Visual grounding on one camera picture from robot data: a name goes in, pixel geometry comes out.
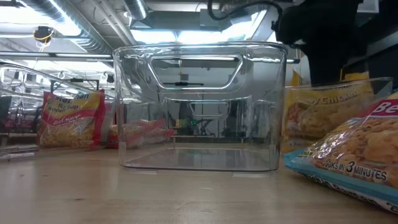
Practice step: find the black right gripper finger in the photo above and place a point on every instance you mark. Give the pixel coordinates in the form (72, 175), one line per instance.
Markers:
(325, 65)

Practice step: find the clear plastic bin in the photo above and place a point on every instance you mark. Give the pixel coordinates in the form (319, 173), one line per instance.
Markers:
(28, 93)
(140, 77)
(382, 85)

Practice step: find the blue beef ramen pack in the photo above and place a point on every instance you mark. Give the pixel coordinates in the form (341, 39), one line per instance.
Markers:
(367, 146)

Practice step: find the white ceiling unit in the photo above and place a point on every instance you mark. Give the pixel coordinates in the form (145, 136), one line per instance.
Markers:
(371, 5)

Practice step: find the grey ceiling box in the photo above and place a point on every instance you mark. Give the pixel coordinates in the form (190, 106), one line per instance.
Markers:
(211, 23)

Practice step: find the small grey hanging box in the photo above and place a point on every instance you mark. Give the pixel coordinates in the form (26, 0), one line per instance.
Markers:
(184, 76)

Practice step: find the bright ceiling light panel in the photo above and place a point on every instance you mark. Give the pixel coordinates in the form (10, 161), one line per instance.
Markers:
(155, 35)

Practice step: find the silver round air duct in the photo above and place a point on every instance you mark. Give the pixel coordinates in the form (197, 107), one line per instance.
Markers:
(136, 7)

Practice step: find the large corrugated air duct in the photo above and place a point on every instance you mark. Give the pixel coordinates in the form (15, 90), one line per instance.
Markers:
(77, 28)

